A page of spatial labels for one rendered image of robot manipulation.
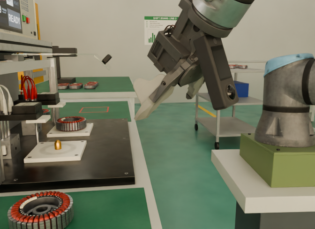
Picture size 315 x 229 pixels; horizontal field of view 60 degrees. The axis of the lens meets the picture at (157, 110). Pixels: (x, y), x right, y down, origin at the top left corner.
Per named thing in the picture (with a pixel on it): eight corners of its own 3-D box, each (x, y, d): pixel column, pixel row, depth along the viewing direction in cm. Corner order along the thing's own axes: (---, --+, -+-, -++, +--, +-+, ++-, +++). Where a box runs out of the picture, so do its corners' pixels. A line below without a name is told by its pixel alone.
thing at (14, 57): (24, 64, 99) (23, 53, 98) (18, 64, 93) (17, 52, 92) (11, 64, 98) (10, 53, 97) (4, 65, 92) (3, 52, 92)
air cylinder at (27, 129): (42, 129, 108) (41, 116, 107) (36, 134, 101) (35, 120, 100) (28, 130, 108) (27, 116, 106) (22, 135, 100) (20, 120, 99)
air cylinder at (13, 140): (21, 150, 85) (19, 133, 84) (11, 158, 77) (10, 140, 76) (3, 150, 84) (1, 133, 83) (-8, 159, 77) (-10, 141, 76)
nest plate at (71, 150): (86, 143, 91) (86, 140, 91) (80, 160, 76) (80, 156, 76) (39, 145, 89) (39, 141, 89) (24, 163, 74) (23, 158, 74)
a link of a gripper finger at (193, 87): (183, 75, 60) (183, 52, 51) (201, 94, 58) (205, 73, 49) (172, 83, 59) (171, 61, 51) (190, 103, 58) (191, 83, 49)
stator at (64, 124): (88, 124, 112) (88, 115, 111) (83, 131, 101) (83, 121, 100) (60, 125, 111) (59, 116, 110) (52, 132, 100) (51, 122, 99)
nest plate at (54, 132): (93, 125, 114) (93, 122, 114) (89, 135, 100) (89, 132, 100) (56, 126, 112) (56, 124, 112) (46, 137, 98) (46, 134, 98)
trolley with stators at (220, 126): (232, 127, 409) (236, 59, 389) (268, 150, 311) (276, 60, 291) (193, 129, 401) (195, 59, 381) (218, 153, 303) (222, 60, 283)
